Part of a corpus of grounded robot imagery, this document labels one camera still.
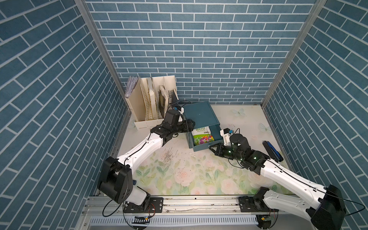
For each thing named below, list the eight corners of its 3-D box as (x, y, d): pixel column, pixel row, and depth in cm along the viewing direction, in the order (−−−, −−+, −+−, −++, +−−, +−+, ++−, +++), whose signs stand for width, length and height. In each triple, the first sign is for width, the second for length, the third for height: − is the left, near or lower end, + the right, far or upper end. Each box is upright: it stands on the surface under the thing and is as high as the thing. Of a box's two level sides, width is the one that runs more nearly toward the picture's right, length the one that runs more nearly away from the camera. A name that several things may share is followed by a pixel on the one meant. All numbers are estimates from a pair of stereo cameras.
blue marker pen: (276, 164, 91) (279, 162, 88) (259, 145, 100) (261, 142, 97) (282, 161, 93) (285, 158, 90) (264, 142, 102) (266, 139, 99)
